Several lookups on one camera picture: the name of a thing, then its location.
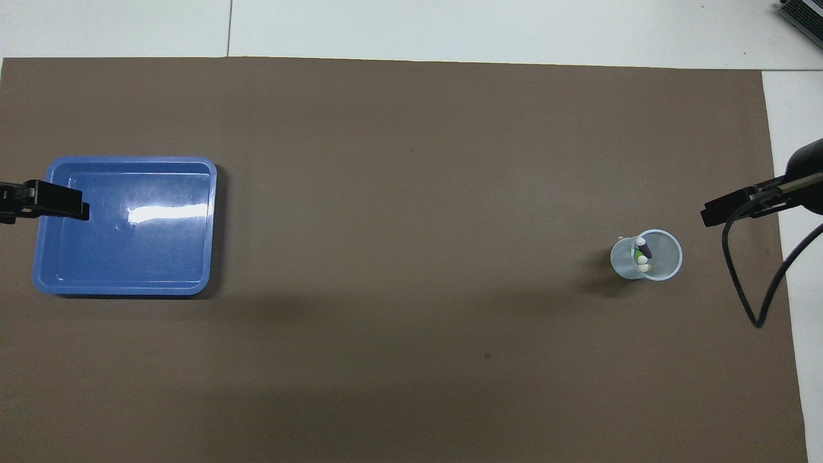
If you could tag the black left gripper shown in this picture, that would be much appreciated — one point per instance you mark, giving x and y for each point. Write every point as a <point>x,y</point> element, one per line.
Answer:
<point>14,198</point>

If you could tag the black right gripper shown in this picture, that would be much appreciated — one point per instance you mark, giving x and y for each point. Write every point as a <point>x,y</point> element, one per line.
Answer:
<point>807,177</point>

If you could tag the purple marker pen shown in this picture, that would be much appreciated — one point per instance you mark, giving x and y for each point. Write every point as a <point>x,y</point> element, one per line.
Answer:
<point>643,247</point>

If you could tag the yellow marker pen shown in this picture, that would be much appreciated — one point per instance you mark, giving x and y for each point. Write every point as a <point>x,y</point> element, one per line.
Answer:
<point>643,263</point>

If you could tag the blue plastic tray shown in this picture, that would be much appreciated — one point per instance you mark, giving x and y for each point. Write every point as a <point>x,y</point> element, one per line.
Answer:
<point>128,225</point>

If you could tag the translucent plastic cup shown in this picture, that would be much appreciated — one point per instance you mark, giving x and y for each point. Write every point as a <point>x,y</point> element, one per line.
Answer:
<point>665,257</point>

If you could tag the grey laptop corner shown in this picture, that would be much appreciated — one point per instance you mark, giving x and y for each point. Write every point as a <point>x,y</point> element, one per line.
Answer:
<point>804,14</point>

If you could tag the brown table mat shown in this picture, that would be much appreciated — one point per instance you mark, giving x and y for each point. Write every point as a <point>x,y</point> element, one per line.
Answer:
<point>411,193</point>

